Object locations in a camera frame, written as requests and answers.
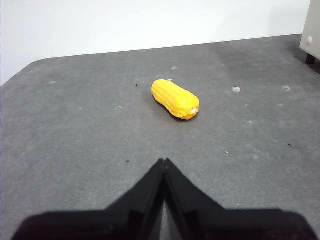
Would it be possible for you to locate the yellow corn cob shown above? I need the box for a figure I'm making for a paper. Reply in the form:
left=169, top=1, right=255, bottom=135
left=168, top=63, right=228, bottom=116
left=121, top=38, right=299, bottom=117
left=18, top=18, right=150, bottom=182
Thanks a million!
left=151, top=79, right=200, bottom=120

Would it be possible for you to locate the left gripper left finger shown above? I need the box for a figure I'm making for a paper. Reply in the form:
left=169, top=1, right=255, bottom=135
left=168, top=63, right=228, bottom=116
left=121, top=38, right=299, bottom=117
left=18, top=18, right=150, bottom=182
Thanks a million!
left=11, top=159, right=165, bottom=240

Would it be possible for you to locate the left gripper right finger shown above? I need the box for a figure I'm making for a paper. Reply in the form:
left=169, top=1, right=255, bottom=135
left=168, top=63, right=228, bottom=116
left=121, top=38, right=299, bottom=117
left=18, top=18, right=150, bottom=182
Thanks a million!
left=164, top=158, right=316, bottom=240

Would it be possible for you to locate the cream Toshiba toaster oven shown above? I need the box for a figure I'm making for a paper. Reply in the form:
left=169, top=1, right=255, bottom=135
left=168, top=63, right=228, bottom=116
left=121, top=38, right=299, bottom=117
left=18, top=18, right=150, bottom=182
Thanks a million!
left=299, top=0, right=320, bottom=66

